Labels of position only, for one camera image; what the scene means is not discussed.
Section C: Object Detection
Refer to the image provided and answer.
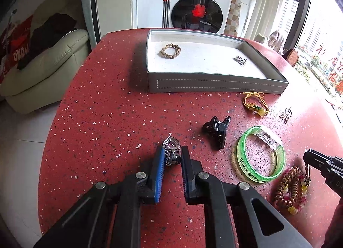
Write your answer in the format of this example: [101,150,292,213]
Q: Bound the copper coil hair tie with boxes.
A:
[274,166,308,209]

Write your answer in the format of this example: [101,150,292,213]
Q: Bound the red handled mop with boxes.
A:
[152,0,172,28]

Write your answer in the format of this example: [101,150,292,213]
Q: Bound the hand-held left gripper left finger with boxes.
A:
[33,146,165,248]

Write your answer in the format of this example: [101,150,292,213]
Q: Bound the pastel coil hair tie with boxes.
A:
[281,169,310,215]

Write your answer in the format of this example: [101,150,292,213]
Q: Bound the beige braided bracelet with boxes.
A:
[160,44,181,58]

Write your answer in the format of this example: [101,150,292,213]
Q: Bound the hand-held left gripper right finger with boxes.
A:
[181,146,314,248]

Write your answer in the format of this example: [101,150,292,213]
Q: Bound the white washing machine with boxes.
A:
[166,0,236,35]

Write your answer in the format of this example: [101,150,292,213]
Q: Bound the yellow cord bracelet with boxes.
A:
[243,91,269,117]

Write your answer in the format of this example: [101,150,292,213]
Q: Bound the cream leather sofa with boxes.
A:
[0,0,90,115]

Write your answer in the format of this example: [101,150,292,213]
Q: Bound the red printed cushion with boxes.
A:
[0,15,35,77]

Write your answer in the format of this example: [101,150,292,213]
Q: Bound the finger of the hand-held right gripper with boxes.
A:
[304,148,343,171]

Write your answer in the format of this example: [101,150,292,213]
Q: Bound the dark clothing pile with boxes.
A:
[17,14,78,70]

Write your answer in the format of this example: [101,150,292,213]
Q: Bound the black hair claw clip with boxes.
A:
[202,116,231,150]

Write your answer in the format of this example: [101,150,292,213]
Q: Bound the grey jewelry tray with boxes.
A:
[146,29,289,95]

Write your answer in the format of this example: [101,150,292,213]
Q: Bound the person's right forearm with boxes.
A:
[325,205,343,248]

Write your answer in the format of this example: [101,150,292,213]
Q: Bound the red window stickers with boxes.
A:
[316,44,343,92]

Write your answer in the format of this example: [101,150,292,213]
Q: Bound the white curtain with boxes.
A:
[243,0,288,40]

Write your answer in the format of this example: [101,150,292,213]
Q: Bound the green translucent bangle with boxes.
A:
[232,125,285,183]

